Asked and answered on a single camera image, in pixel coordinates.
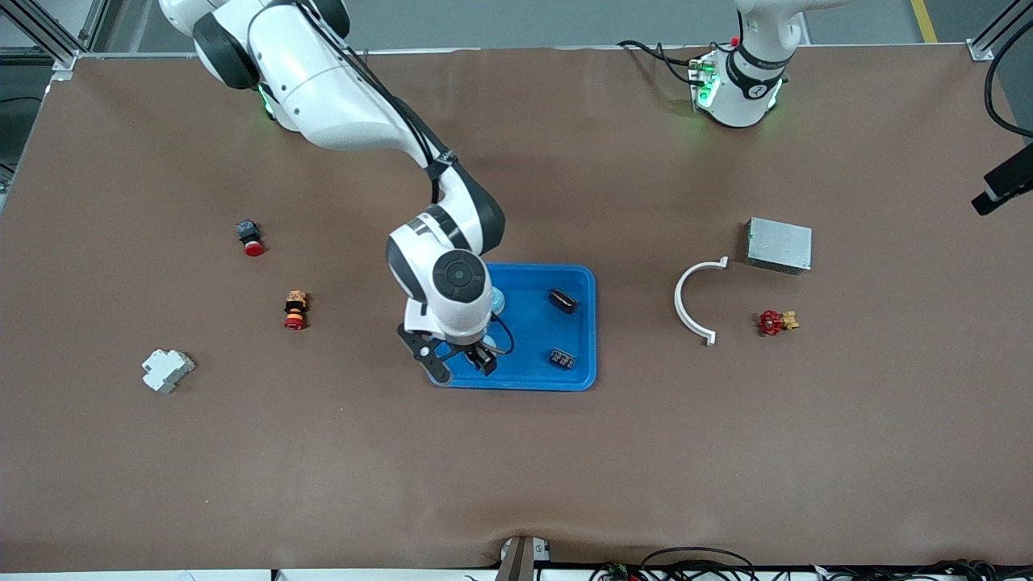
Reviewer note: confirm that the blue plastic tray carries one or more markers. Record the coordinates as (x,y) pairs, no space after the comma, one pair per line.
(529,327)

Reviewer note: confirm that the small green red connector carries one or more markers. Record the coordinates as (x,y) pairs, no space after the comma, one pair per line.
(620,573)

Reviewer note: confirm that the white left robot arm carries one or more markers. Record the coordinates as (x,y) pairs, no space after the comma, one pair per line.
(738,105)

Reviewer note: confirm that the grey metal box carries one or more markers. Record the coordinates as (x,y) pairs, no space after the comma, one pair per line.
(779,244)

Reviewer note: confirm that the white table edge strip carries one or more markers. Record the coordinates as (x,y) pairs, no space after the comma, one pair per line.
(121,576)

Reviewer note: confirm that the red handwheel brass valve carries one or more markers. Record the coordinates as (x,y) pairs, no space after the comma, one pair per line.
(771,323)

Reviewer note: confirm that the white circuit breaker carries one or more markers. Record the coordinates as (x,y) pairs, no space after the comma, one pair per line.
(165,371)

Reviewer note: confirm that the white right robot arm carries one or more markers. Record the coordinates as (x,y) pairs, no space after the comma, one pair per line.
(323,89)

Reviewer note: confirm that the red yellow push button switch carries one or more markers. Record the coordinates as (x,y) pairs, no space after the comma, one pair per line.
(296,311)

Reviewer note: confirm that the aluminium frame strut with bracket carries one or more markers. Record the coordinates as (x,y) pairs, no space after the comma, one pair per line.
(982,52)
(40,28)

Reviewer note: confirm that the white curved plastic bracket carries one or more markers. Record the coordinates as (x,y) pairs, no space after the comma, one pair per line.
(678,300)

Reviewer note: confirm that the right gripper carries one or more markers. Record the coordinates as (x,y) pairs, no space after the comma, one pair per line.
(475,349)

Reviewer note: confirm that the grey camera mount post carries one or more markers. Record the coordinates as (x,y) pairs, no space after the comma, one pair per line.
(516,561)

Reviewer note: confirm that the brown table mat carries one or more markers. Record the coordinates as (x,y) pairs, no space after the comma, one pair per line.
(516,468)

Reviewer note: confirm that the small black capacitor block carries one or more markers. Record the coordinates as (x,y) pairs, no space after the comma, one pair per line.
(562,358)

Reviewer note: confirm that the dark cylindrical electrolytic capacitor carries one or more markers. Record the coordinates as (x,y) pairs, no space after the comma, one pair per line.
(563,300)

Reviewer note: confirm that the red mushroom button black body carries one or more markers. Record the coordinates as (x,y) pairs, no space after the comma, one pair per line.
(253,242)

